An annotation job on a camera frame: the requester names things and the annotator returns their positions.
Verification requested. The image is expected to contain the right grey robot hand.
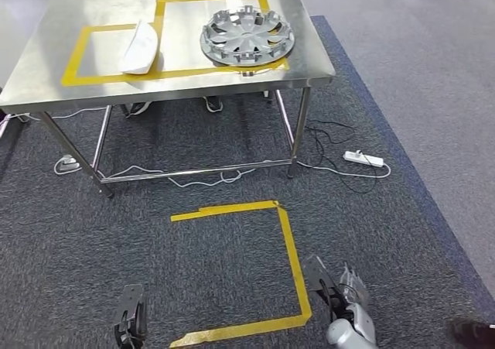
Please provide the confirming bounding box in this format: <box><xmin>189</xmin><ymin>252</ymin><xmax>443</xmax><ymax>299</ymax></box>
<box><xmin>338</xmin><ymin>264</ymin><xmax>370</xmax><ymax>312</ymax></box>

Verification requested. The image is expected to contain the grey plastic wheel hubcap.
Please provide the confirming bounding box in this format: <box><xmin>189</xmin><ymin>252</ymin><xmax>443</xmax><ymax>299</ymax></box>
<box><xmin>200</xmin><ymin>6</ymin><xmax>295</xmax><ymax>67</ymax></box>

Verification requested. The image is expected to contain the white plastic body part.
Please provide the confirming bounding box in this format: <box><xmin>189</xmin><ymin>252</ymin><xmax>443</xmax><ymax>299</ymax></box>
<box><xmin>117</xmin><ymin>18</ymin><xmax>159</xmax><ymax>76</ymax></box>

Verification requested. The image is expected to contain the steel workbench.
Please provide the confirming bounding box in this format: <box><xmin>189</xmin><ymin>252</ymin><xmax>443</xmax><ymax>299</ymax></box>
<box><xmin>0</xmin><ymin>0</ymin><xmax>337</xmax><ymax>200</ymax></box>

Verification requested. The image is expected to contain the white power strip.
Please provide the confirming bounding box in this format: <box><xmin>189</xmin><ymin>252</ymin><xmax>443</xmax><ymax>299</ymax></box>
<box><xmin>343</xmin><ymin>150</ymin><xmax>384</xmax><ymax>168</ymax></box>

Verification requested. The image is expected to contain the person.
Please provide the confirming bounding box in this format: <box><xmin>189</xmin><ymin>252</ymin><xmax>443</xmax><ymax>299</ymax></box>
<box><xmin>125</xmin><ymin>96</ymin><xmax>224</xmax><ymax>117</ymax></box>
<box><xmin>450</xmin><ymin>318</ymin><xmax>495</xmax><ymax>349</ymax></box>

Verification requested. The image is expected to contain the floor socket box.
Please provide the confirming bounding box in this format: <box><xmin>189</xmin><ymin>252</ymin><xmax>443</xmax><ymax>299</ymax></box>
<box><xmin>60</xmin><ymin>154</ymin><xmax>80</xmax><ymax>173</ymax></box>

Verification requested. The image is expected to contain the white cable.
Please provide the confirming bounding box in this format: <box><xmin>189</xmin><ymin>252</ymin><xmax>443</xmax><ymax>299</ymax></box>
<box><xmin>298</xmin><ymin>159</ymin><xmax>391</xmax><ymax>180</ymax></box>
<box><xmin>54</xmin><ymin>164</ymin><xmax>257</xmax><ymax>189</ymax></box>
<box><xmin>0</xmin><ymin>106</ymin><xmax>107</xmax><ymax>125</ymax></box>

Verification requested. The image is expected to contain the thin black cable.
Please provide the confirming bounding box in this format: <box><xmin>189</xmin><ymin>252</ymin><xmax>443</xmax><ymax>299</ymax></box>
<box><xmin>306</xmin><ymin>118</ymin><xmax>378</xmax><ymax>194</ymax></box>

